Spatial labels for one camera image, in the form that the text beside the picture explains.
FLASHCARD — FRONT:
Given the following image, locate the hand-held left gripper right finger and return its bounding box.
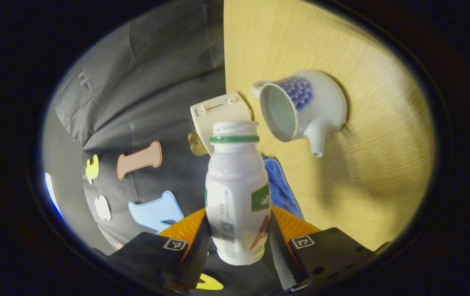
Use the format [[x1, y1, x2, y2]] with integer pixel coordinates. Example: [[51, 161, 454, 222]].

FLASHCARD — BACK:
[[270, 205, 392, 292]]

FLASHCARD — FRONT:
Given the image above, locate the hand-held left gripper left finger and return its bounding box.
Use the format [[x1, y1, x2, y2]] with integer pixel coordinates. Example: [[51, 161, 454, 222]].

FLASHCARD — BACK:
[[108, 208, 212, 290]]

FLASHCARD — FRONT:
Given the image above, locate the white water bottle green label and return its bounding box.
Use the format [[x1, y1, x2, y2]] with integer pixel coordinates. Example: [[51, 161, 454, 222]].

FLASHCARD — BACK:
[[205, 120, 271, 266]]

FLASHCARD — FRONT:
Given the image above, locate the white blue-patterned teacup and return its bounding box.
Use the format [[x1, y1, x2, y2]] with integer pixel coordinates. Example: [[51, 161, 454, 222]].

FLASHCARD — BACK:
[[252, 70, 347, 158]]

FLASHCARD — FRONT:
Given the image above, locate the blue towel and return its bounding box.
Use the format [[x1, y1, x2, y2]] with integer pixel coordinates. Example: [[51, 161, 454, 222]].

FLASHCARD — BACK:
[[262, 155, 304, 220]]

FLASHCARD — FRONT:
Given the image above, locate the brown toast slice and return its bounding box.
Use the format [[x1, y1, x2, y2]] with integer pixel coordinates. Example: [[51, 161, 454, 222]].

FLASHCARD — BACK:
[[188, 131, 209, 157]]

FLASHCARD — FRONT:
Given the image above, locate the white toaster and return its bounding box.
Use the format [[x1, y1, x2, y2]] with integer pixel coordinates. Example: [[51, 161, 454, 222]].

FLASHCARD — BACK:
[[190, 92, 253, 156]]

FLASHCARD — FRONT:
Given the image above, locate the black backdrop cloth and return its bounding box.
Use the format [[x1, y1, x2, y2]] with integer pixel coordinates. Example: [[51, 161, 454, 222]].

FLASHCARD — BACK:
[[42, 0, 285, 293]]

